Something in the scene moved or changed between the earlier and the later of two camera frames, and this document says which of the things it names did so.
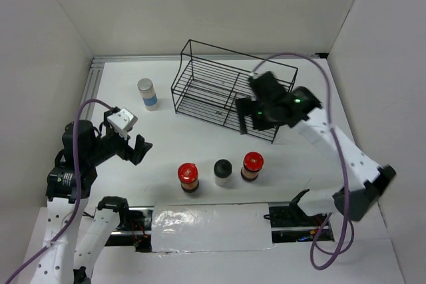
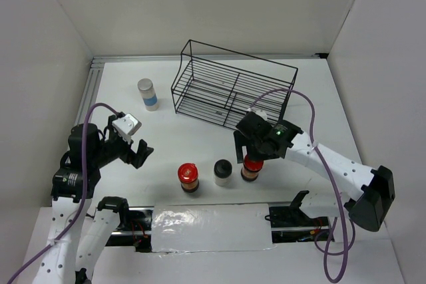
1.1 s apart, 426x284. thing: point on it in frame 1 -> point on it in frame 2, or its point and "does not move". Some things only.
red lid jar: [253, 162] does not move
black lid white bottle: [222, 171] does not move
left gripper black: [140, 148] does not move
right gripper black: [246, 106] -> [241, 140]
